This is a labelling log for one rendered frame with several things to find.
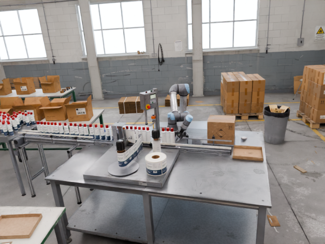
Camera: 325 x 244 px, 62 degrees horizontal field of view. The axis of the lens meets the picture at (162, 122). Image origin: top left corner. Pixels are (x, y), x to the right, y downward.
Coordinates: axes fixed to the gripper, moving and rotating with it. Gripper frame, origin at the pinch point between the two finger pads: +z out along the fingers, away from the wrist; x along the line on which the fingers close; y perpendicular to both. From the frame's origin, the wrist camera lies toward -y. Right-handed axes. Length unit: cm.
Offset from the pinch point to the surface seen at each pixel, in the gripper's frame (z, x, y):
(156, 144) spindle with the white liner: -1.9, -15.1, 32.3
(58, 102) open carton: 110, -208, -106
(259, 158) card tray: -38, 82, 13
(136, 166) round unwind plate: 17, -21, 56
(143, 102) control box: -21, -52, 1
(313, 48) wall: -153, 200, -601
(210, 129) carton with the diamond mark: -25.4, 27.2, -16.3
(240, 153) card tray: -26, 66, 1
